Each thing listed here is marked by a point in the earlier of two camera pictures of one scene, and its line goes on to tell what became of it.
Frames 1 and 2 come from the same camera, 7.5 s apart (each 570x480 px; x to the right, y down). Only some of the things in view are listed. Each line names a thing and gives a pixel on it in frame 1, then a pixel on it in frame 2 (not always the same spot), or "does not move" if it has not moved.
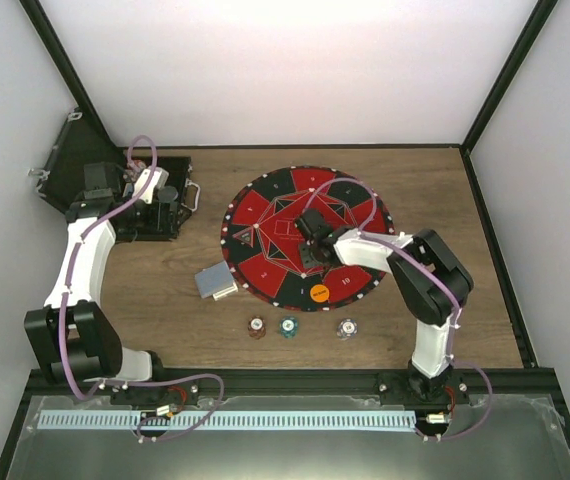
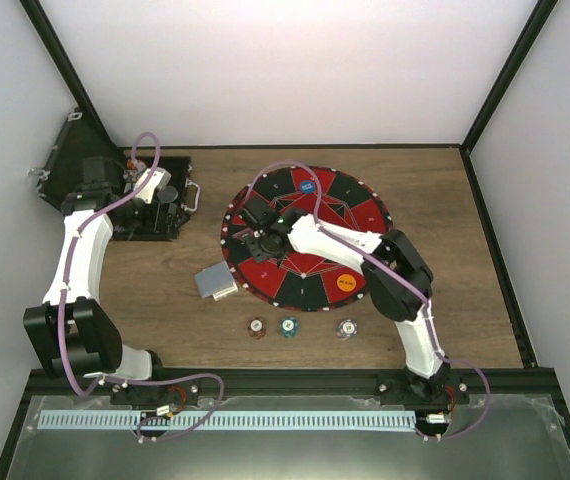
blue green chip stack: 289,327 does not move
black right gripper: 308,260 to 256,252
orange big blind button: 319,293 to 346,282
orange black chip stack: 256,327 does not move
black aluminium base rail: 196,382 does not move
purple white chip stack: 347,328 does not move
